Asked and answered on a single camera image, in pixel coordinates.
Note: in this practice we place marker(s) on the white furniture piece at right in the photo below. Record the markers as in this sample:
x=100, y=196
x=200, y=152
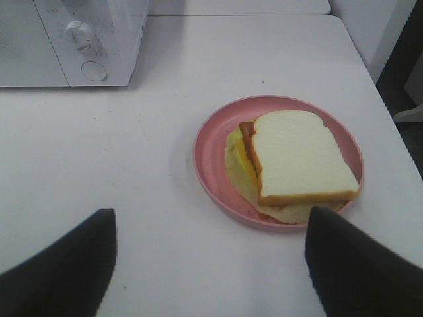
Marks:
x=413, y=88

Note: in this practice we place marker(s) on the white microwave knob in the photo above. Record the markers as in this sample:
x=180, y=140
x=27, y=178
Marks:
x=82, y=37

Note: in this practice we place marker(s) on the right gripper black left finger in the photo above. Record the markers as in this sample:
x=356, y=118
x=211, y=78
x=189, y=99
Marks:
x=68, y=278

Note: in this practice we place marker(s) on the pink plate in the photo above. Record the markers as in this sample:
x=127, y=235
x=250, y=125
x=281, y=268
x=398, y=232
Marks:
x=209, y=154

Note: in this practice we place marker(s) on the sandwich with lettuce and tomato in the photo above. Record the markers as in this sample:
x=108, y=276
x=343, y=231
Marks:
x=286, y=162

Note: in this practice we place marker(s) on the white microwave oven body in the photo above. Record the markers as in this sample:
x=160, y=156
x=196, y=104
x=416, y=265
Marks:
x=119, y=26

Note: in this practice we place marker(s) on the round white door button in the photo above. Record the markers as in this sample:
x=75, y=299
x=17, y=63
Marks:
x=94, y=71

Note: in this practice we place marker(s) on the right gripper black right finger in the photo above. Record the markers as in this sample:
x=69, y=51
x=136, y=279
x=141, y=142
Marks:
x=354, y=275

